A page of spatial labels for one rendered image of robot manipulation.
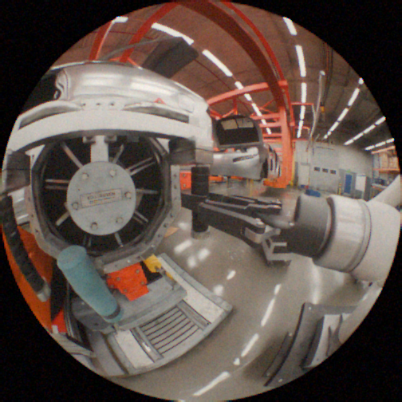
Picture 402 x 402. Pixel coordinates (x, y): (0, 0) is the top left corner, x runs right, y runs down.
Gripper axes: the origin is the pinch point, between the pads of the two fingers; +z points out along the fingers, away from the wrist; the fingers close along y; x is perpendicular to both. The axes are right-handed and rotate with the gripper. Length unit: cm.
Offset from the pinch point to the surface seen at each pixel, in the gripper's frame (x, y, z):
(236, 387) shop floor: -83, -22, -45
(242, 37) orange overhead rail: 215, 95, 10
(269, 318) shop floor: -83, 33, -33
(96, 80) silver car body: 67, -28, 56
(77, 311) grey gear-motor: -42, -50, 23
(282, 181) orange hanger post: -11, 346, 15
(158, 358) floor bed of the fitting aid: -75, -32, -1
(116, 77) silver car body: 70, -16, 56
